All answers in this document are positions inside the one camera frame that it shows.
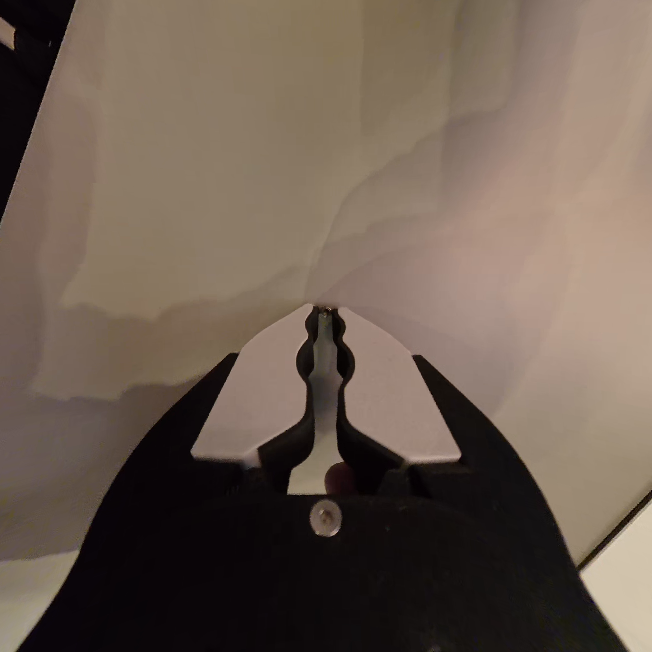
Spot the person's right hand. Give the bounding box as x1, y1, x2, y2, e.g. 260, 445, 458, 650
324, 463, 356, 495

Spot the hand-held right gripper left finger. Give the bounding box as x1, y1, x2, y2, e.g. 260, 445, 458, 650
191, 304, 321, 493

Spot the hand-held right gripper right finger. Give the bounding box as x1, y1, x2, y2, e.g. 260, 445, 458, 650
330, 307, 462, 493

